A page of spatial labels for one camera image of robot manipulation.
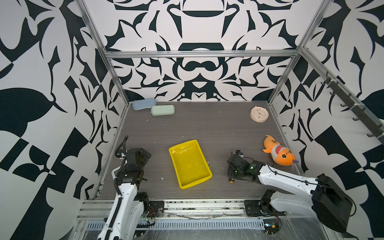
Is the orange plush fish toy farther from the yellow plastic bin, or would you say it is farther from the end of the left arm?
the end of the left arm

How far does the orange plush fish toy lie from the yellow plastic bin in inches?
15.3

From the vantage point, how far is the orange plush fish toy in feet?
2.77

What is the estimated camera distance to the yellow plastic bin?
819 mm
